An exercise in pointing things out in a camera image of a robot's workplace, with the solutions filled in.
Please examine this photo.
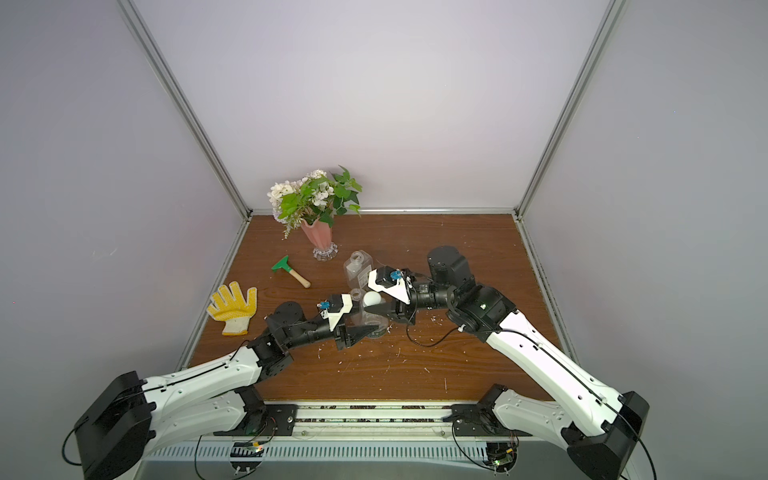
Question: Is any white cap small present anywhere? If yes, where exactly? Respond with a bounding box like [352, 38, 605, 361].
[362, 291, 383, 307]

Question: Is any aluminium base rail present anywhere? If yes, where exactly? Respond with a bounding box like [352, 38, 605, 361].
[128, 400, 622, 463]

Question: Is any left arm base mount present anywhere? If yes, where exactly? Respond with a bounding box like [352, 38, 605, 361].
[213, 403, 298, 437]

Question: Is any pink vase with flowers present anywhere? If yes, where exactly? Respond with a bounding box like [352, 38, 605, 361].
[267, 166, 363, 261]

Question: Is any round clear bottle front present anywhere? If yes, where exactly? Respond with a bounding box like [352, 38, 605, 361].
[349, 307, 390, 339]

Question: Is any yellow work glove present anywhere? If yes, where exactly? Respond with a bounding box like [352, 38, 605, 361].
[206, 281, 258, 337]

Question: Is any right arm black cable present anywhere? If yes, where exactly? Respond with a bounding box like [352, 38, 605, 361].
[405, 320, 463, 349]

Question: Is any square clear bottle with label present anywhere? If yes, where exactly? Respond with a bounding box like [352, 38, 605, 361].
[344, 250, 374, 290]

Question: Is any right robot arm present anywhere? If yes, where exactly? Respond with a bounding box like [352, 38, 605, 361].
[367, 246, 650, 479]

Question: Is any green scraper wooden handle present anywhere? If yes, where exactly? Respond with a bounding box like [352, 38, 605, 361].
[271, 255, 311, 289]

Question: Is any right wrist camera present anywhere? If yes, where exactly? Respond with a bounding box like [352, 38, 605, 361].
[368, 266, 411, 305]

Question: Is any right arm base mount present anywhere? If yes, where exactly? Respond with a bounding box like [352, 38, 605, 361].
[443, 404, 528, 437]

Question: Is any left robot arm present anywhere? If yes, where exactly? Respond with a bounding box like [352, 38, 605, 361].
[70, 295, 377, 479]

